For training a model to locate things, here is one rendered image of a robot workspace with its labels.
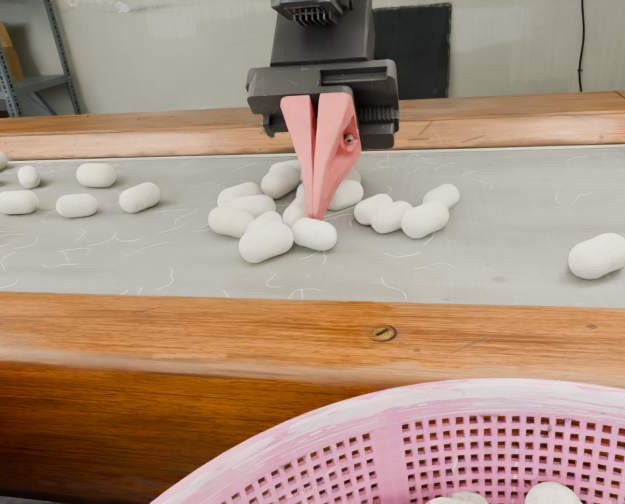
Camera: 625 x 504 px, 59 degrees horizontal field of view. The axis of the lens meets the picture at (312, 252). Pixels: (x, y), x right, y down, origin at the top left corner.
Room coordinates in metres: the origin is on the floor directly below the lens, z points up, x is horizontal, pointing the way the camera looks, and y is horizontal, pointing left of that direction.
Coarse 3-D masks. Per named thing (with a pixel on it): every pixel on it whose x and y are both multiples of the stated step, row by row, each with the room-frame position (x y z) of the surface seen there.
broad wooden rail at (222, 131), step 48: (480, 96) 0.60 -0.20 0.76; (528, 96) 0.57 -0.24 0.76; (576, 96) 0.56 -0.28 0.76; (624, 96) 0.54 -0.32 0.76; (0, 144) 0.62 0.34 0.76; (48, 144) 0.61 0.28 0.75; (96, 144) 0.59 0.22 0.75; (144, 144) 0.58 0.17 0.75; (192, 144) 0.56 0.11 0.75; (240, 144) 0.55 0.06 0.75; (288, 144) 0.54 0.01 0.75; (432, 144) 0.50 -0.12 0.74; (480, 144) 0.49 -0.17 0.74; (528, 144) 0.48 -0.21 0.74; (576, 144) 0.47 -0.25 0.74; (624, 144) 0.46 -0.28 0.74
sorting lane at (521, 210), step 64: (0, 192) 0.50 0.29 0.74; (64, 192) 0.48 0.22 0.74; (192, 192) 0.45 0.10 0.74; (384, 192) 0.40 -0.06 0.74; (512, 192) 0.38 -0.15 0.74; (576, 192) 0.37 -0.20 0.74; (0, 256) 0.35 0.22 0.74; (64, 256) 0.34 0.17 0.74; (128, 256) 0.33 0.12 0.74; (192, 256) 0.32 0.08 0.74; (320, 256) 0.31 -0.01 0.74; (384, 256) 0.30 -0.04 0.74; (448, 256) 0.29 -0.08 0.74; (512, 256) 0.28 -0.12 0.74
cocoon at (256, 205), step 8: (240, 200) 0.37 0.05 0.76; (248, 200) 0.37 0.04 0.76; (256, 200) 0.37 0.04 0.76; (264, 200) 0.37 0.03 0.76; (272, 200) 0.37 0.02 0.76; (240, 208) 0.36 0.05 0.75; (248, 208) 0.36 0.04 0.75; (256, 208) 0.36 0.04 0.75; (264, 208) 0.36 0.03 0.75; (272, 208) 0.37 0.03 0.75; (256, 216) 0.36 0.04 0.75
